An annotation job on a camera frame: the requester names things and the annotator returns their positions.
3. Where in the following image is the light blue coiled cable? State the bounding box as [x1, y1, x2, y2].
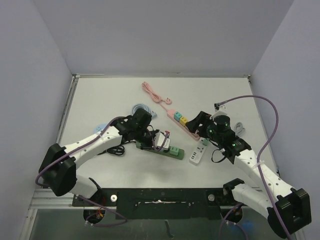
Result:
[131, 103, 158, 120]

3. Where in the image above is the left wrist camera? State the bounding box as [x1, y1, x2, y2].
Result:
[154, 130, 171, 151]

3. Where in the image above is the green power strip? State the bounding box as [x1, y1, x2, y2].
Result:
[135, 142, 185, 160]

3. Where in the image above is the pink coiled cable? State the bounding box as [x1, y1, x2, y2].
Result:
[141, 81, 173, 111]

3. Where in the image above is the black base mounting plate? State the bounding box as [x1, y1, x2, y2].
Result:
[72, 188, 237, 220]

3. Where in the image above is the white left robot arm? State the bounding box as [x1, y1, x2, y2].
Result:
[35, 108, 155, 206]

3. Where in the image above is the mint green charger plug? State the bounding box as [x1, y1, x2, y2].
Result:
[201, 138, 210, 146]

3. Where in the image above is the white power strip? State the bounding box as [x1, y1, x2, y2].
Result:
[189, 141, 208, 166]

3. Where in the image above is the teal USB charger plug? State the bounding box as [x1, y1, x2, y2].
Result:
[174, 111, 182, 122]

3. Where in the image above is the pink power strip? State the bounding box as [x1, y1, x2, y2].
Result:
[166, 109, 200, 141]

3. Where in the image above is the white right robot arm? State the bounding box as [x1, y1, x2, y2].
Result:
[185, 111, 312, 239]

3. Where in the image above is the black power cable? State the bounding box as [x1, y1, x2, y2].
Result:
[94, 139, 138, 157]

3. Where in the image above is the round blue power socket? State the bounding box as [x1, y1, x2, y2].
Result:
[93, 123, 107, 133]

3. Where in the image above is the yellow USB charger plug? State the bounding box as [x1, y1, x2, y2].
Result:
[179, 116, 188, 127]

